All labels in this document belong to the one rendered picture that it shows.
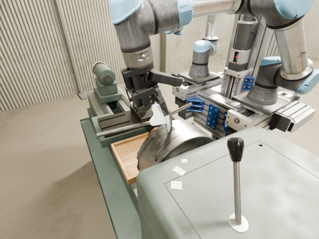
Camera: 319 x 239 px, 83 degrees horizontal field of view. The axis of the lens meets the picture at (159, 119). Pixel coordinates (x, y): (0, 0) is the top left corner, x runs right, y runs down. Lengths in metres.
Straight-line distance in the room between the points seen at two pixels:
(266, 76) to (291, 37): 0.30
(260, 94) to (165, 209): 0.84
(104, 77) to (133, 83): 1.15
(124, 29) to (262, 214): 0.49
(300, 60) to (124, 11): 0.70
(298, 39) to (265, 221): 0.62
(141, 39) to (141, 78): 0.10
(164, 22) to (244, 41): 0.83
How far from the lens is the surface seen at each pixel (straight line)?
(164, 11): 0.47
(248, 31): 1.24
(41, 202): 2.23
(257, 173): 0.54
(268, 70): 1.07
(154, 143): 0.65
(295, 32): 0.82
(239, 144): 0.37
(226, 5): 0.75
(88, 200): 2.05
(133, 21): 0.44
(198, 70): 1.36
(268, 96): 1.11
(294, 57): 0.89
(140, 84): 0.50
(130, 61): 0.47
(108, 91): 1.69
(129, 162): 1.03
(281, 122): 1.25
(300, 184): 0.57
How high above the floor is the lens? 1.62
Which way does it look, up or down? 33 degrees down
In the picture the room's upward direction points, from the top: straight up
